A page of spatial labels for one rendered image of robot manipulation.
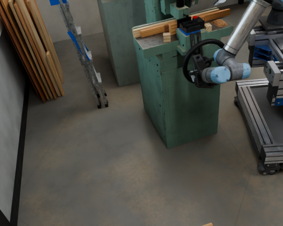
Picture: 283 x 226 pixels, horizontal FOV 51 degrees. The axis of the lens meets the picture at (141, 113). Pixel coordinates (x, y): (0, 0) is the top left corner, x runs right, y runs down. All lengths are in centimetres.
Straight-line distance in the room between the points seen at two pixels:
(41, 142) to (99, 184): 75
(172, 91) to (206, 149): 59
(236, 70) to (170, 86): 67
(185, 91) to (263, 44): 63
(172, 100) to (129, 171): 62
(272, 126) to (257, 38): 63
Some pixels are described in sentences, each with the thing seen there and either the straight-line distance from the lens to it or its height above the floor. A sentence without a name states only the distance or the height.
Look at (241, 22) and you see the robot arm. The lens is 152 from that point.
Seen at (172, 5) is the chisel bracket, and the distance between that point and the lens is 201.
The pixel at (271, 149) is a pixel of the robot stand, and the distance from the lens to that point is 211.
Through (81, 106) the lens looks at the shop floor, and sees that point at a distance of 296.
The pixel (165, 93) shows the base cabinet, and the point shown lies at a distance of 202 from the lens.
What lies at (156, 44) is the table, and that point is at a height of 90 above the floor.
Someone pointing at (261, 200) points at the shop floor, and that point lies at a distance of 213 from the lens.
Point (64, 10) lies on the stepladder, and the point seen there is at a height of 96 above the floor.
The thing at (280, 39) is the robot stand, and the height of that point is 73.
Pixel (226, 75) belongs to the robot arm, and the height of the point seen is 97.
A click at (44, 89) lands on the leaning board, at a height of 13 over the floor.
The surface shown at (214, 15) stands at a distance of 211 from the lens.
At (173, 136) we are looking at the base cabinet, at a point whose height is 11.
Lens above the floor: 173
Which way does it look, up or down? 39 degrees down
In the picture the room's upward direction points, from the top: 9 degrees counter-clockwise
